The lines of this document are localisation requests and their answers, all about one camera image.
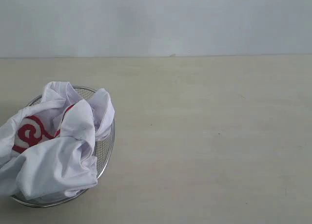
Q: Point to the round metal mesh basket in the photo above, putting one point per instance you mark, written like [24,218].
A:
[102,151]

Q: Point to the white t-shirt red lettering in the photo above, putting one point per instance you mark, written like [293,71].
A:
[47,150]

